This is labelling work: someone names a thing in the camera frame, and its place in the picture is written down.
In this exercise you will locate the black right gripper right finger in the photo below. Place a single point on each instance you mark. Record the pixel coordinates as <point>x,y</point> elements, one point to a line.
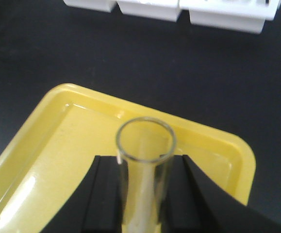
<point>196,204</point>

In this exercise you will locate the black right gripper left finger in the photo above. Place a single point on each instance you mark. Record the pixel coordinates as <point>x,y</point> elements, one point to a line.
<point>94,207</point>

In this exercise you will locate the tall clear glass test tube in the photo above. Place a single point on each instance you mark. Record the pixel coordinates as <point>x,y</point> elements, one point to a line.
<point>145,151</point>

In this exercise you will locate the yellow plastic tray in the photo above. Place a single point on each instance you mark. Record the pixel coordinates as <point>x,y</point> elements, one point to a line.
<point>53,150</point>

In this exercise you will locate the white middle storage bin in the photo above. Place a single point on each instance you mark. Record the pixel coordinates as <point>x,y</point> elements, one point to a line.
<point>167,10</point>

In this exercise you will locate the white storage bin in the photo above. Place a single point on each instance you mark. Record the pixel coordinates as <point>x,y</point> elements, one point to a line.
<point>167,10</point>
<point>98,5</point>
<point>239,15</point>

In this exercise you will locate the white right storage bin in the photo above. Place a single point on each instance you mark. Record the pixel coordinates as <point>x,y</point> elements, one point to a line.
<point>239,15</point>

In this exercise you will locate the white left storage bin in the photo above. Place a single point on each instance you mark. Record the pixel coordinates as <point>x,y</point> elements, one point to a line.
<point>98,5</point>

